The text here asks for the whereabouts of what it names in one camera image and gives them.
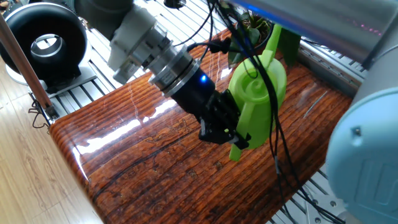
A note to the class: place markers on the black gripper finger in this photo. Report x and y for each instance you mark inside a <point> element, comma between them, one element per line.
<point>228,109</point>
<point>222,135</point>

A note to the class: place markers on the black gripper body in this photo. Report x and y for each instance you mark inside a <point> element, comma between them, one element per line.
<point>194,93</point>

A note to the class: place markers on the green plastic watering can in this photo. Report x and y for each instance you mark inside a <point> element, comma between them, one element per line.
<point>255,118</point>

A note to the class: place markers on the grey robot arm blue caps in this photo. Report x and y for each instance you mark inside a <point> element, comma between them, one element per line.
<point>140,40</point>

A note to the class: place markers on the terracotta plant pot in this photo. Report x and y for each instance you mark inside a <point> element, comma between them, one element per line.
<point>270,39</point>

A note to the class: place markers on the green leafy plant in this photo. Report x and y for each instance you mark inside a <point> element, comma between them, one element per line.
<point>289,46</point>

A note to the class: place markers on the wood grain board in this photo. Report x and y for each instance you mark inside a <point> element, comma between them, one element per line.
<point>155,174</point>

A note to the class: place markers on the small black device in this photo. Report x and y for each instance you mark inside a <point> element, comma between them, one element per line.
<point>174,3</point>

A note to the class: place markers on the silver robot mounting plate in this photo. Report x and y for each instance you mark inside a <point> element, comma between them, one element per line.
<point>323,208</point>

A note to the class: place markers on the brown diagonal frame bar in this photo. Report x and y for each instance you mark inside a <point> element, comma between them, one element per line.
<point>21,62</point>

